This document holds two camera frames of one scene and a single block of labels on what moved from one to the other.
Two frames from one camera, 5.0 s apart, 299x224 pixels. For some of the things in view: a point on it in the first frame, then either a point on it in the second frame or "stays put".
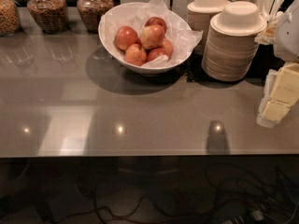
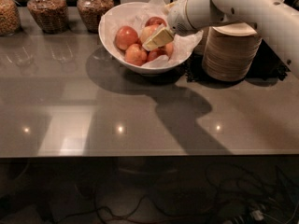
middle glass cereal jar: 49,9 stays put
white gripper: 288,36 → 177,19
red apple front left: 135,55 stays put
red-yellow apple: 151,35 stays put
